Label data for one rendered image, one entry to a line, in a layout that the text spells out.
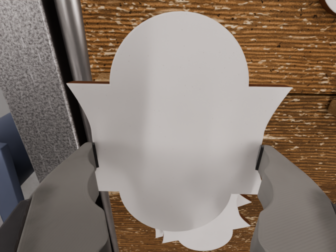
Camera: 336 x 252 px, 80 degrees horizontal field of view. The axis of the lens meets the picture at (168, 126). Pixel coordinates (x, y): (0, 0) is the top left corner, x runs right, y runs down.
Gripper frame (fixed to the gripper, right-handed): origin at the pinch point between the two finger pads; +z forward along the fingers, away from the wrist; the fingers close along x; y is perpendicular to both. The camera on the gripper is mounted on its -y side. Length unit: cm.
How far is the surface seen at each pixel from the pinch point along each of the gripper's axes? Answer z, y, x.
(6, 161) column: 19.1, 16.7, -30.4
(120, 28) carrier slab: 12.0, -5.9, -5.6
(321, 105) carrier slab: 11.9, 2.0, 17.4
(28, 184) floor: 106, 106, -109
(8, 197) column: 18.8, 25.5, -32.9
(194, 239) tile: 7.1, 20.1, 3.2
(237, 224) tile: 7.1, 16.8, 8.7
